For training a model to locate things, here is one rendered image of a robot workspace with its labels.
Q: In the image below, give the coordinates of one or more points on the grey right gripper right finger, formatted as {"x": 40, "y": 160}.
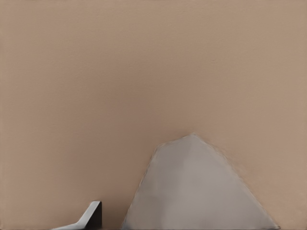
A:
{"x": 192, "y": 191}

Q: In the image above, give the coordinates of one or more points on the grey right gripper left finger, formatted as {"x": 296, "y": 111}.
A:
{"x": 92, "y": 216}

